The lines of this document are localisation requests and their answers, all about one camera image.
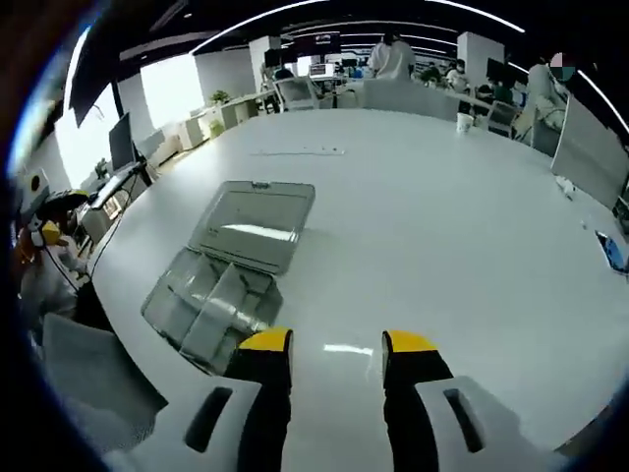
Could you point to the white office chair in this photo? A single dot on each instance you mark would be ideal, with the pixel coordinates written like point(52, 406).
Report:
point(297, 93)

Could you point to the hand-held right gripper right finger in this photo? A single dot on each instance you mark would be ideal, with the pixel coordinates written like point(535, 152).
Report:
point(408, 393)

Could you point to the black-legged side desk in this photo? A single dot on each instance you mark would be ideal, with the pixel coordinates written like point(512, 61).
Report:
point(113, 196)

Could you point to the transparent grey guide fixture box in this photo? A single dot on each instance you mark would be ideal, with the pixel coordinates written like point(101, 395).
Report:
point(255, 221)

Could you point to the curved ceiling light strip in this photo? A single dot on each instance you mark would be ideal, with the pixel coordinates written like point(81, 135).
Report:
point(211, 40)

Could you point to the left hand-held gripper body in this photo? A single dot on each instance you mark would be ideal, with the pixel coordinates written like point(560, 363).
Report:
point(35, 196)

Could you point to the white low partition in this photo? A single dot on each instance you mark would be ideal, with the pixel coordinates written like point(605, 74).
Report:
point(410, 100)

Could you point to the green potted plant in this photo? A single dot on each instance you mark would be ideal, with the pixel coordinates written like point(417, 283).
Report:
point(220, 97)

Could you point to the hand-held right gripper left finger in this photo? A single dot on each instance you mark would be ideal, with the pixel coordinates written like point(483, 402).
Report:
point(265, 393)

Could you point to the small white crumpled item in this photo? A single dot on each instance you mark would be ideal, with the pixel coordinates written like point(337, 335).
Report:
point(565, 187)

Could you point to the white upright panel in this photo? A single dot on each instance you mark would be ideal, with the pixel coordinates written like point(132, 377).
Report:
point(589, 147)

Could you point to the phone with blue screen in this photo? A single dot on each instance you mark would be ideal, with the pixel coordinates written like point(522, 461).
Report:
point(611, 251)

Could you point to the dark hanging screen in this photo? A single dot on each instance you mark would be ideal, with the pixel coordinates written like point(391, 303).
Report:
point(87, 93)

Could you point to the grey mesh office chair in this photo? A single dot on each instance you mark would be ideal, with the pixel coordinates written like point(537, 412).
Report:
point(98, 373)

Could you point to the dark wall display screen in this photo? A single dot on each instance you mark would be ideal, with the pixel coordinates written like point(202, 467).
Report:
point(318, 41)

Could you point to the green waste bin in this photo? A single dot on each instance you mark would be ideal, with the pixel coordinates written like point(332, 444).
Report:
point(215, 130)

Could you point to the white paper cup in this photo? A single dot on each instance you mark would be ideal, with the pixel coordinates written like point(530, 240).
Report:
point(465, 123)

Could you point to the person in white shirt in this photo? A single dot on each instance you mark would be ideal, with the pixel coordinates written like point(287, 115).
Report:
point(49, 285)

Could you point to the grey laptop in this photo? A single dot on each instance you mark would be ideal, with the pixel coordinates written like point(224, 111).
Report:
point(121, 142)

